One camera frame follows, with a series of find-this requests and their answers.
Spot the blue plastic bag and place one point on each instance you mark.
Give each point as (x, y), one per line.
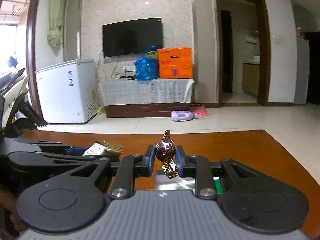
(147, 66)

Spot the person left hand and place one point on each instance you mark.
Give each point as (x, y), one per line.
(8, 200)

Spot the wooden kitchen cabinet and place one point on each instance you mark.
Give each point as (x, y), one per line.
(250, 78)

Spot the pink slippers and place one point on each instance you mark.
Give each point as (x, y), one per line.
(200, 110)

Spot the purple detergent bottle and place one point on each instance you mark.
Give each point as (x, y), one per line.
(183, 116)

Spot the gold foil candy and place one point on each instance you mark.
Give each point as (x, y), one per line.
(165, 152)

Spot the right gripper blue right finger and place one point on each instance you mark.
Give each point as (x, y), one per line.
(180, 160)

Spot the green curtain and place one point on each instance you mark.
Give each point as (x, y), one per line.
(56, 22)

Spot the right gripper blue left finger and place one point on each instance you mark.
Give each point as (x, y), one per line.
(149, 160)

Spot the black wall television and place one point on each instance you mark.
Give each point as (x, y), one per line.
(132, 37)

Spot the silver refrigerator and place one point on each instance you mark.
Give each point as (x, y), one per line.
(303, 63)

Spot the white chest freezer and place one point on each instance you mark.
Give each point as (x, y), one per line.
(68, 92)

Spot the green snack packet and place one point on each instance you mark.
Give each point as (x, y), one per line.
(198, 184)

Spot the orange gift box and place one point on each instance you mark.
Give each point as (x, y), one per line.
(175, 63)

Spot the white lace cabinet cloth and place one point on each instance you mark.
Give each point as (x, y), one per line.
(133, 92)

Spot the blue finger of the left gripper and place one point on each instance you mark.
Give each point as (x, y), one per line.
(76, 151)

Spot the gold snack bar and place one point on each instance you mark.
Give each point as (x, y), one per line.
(105, 149)

